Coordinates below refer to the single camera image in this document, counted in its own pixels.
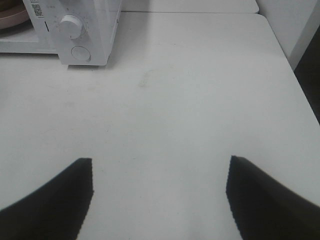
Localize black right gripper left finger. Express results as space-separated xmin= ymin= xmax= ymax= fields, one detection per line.
xmin=0 ymin=158 xmax=94 ymax=240

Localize white microwave oven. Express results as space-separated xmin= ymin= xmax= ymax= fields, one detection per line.
xmin=0 ymin=0 xmax=122 ymax=66

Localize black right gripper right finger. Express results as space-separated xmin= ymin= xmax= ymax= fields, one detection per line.
xmin=225 ymin=155 xmax=320 ymax=240

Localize pink round plate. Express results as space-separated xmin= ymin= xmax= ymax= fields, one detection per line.
xmin=0 ymin=3 xmax=30 ymax=30

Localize round door release button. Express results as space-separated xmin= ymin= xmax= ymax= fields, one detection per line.
xmin=71 ymin=46 xmax=91 ymax=62

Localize white lower timer knob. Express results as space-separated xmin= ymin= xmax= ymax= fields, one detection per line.
xmin=58 ymin=14 xmax=84 ymax=40

